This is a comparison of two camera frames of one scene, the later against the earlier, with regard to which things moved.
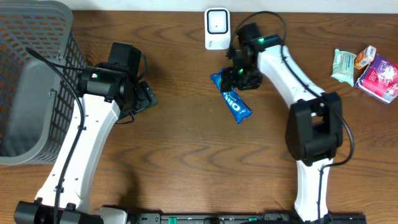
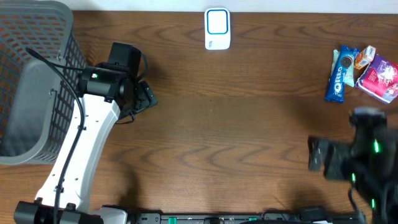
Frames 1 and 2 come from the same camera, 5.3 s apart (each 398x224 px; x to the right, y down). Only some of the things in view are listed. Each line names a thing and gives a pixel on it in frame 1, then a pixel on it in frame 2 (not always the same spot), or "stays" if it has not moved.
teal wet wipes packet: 343,66 stays
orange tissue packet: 365,56 stays
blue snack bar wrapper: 236,106 to 334,91
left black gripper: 146,96 stays
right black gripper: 235,78 to 333,160
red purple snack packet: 379,80 stays
